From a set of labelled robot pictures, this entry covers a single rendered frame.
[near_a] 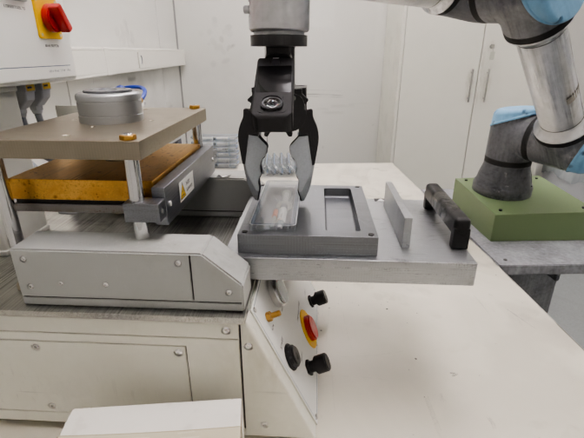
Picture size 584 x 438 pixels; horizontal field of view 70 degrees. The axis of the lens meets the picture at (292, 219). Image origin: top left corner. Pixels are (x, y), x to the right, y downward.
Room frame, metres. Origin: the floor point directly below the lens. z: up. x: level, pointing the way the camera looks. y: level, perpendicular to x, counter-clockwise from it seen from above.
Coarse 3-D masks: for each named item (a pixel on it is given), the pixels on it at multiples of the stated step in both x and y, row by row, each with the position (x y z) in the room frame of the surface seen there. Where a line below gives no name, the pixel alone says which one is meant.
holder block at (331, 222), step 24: (312, 192) 0.60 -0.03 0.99; (336, 192) 0.62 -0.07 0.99; (360, 192) 0.60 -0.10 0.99; (312, 216) 0.50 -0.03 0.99; (336, 216) 0.54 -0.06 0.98; (360, 216) 0.50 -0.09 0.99; (240, 240) 0.44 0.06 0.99; (264, 240) 0.44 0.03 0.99; (288, 240) 0.44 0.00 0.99; (312, 240) 0.44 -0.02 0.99; (336, 240) 0.44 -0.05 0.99; (360, 240) 0.44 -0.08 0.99
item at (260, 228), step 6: (282, 180) 0.63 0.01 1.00; (288, 180) 0.63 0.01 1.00; (264, 186) 0.60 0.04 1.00; (252, 216) 0.48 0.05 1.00; (252, 228) 0.45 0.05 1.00; (258, 228) 0.45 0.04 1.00; (264, 228) 0.45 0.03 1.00; (270, 228) 0.45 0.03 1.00; (276, 228) 0.45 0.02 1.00; (282, 228) 0.45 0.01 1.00; (288, 228) 0.45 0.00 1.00; (294, 228) 0.45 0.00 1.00
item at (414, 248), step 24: (384, 216) 0.56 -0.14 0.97; (408, 216) 0.46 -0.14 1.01; (432, 216) 0.56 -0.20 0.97; (384, 240) 0.48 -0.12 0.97; (408, 240) 0.46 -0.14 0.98; (432, 240) 0.48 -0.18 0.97; (264, 264) 0.43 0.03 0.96; (288, 264) 0.43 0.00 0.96; (312, 264) 0.43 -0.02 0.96; (336, 264) 0.43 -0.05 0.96; (360, 264) 0.43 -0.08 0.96; (384, 264) 0.42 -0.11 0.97; (408, 264) 0.42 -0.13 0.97; (432, 264) 0.42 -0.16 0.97; (456, 264) 0.42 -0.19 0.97
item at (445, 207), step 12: (432, 192) 0.57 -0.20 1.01; (444, 192) 0.56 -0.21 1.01; (432, 204) 0.56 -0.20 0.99; (444, 204) 0.51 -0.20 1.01; (456, 204) 0.51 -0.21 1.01; (444, 216) 0.50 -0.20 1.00; (456, 216) 0.46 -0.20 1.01; (456, 228) 0.46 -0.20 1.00; (468, 228) 0.45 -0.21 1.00; (456, 240) 0.45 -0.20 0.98; (468, 240) 0.45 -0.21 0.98
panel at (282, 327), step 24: (264, 288) 0.46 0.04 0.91; (288, 288) 0.55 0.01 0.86; (312, 288) 0.68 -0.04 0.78; (264, 312) 0.42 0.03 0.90; (288, 312) 0.50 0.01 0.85; (312, 312) 0.60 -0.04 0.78; (288, 336) 0.45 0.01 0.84; (288, 360) 0.41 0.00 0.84; (312, 384) 0.44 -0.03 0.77; (312, 408) 0.40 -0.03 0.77
